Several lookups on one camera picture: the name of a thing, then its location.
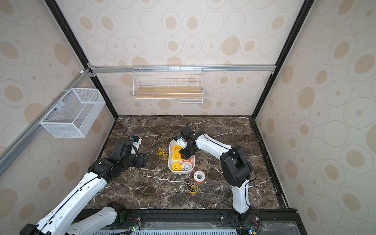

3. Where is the orange white tape roll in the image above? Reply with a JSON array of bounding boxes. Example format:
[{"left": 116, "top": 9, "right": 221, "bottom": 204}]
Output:
[
  {"left": 181, "top": 161, "right": 193, "bottom": 171},
  {"left": 193, "top": 170, "right": 206, "bottom": 184}
]

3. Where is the yellow tape roll navy label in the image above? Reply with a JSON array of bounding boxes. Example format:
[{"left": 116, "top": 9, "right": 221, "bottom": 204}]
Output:
[
  {"left": 189, "top": 183, "right": 199, "bottom": 194},
  {"left": 155, "top": 146, "right": 164, "bottom": 155},
  {"left": 160, "top": 152, "right": 168, "bottom": 161}
]

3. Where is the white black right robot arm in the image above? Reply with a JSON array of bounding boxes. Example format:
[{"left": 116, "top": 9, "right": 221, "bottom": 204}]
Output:
[{"left": 174, "top": 126, "right": 253, "bottom": 217}]

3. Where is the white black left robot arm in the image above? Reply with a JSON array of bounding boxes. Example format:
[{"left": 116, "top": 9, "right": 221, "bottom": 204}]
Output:
[{"left": 20, "top": 136, "right": 146, "bottom": 235}]

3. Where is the white plastic storage box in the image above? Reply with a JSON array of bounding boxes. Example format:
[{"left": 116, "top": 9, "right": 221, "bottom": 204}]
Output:
[{"left": 168, "top": 140, "right": 195, "bottom": 175}]

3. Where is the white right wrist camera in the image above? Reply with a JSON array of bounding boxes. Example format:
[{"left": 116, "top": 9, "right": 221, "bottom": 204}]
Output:
[{"left": 174, "top": 136, "right": 187, "bottom": 149}]

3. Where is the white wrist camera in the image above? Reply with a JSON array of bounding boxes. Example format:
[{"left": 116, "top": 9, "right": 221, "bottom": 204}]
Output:
[
  {"left": 174, "top": 136, "right": 187, "bottom": 149},
  {"left": 130, "top": 136, "right": 142, "bottom": 155}
]

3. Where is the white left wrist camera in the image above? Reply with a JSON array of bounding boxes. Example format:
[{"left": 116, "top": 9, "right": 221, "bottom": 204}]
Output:
[{"left": 130, "top": 136, "right": 142, "bottom": 155}]

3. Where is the white wire shelf wooden board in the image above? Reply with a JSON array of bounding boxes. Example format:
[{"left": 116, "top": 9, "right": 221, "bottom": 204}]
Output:
[{"left": 132, "top": 70, "right": 204, "bottom": 105}]

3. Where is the white wire mesh basket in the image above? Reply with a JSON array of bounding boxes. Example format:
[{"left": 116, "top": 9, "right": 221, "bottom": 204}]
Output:
[{"left": 39, "top": 88, "right": 106, "bottom": 138}]

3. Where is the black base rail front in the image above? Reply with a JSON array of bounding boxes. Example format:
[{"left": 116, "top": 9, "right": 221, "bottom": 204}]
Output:
[{"left": 73, "top": 208, "right": 307, "bottom": 235}]

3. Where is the aluminium rail back wall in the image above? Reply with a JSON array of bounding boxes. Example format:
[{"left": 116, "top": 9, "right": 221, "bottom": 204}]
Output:
[{"left": 90, "top": 64, "right": 276, "bottom": 73}]

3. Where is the aluminium rail wall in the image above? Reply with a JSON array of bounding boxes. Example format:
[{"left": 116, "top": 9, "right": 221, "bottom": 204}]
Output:
[
  {"left": 90, "top": 64, "right": 276, "bottom": 73},
  {"left": 1, "top": 69, "right": 91, "bottom": 175}
]

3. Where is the aluminium rail left wall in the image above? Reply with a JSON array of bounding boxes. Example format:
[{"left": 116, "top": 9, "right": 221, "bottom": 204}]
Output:
[{"left": 1, "top": 69, "right": 91, "bottom": 175}]

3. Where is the black corner frame post left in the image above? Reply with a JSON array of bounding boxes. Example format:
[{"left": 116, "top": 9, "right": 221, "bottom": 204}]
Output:
[{"left": 43, "top": 0, "right": 118, "bottom": 120}]

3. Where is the black corner frame post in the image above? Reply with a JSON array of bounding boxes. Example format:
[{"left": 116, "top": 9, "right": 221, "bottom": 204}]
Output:
[
  {"left": 252, "top": 0, "right": 314, "bottom": 119},
  {"left": 43, "top": 0, "right": 118, "bottom": 120}
]

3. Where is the black corner frame post right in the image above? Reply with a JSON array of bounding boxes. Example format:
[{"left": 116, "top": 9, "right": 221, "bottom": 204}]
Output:
[{"left": 252, "top": 0, "right": 314, "bottom": 119}]

